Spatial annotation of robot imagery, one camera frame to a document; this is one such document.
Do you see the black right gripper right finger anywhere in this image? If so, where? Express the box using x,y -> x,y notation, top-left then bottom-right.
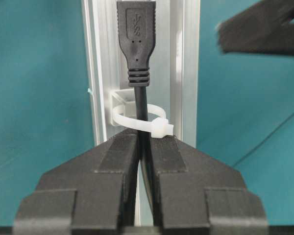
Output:
150,136 -> 269,235

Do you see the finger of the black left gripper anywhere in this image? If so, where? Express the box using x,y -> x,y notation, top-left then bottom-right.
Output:
218,0 -> 294,56

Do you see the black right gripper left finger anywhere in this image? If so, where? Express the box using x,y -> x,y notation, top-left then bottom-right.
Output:
13,129 -> 139,235

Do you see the black USB cable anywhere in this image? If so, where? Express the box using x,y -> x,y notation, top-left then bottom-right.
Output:
117,0 -> 157,221

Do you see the white ring far from hub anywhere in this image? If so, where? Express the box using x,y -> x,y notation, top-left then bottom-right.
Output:
107,88 -> 174,139

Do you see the silver aluminium rail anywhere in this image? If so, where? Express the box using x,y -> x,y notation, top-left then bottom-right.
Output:
82,0 -> 200,226

